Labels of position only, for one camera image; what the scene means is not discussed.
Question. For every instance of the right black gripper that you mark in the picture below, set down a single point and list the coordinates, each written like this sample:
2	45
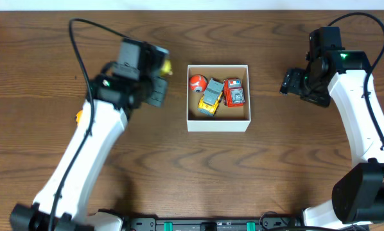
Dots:
293	85

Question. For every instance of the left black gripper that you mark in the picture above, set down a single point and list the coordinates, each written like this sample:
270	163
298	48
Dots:
158	91

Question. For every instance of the yellow grey toy dump truck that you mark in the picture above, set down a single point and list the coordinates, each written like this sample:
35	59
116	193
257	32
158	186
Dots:
211	98

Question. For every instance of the white cardboard box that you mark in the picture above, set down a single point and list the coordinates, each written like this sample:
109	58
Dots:
227	119

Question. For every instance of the red toy fire truck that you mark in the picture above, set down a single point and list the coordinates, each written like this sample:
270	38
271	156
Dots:
233	93

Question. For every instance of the yellow wooden rattle drum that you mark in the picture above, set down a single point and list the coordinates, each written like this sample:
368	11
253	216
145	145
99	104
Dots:
166	68

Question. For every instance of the orange toy ball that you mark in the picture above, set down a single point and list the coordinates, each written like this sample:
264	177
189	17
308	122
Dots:
198	83

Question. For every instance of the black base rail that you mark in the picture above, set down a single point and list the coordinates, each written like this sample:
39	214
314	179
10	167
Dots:
224	224

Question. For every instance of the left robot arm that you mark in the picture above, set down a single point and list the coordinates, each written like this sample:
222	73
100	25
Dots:
62	202

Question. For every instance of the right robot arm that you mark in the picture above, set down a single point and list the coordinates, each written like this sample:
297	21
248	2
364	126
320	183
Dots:
344	77

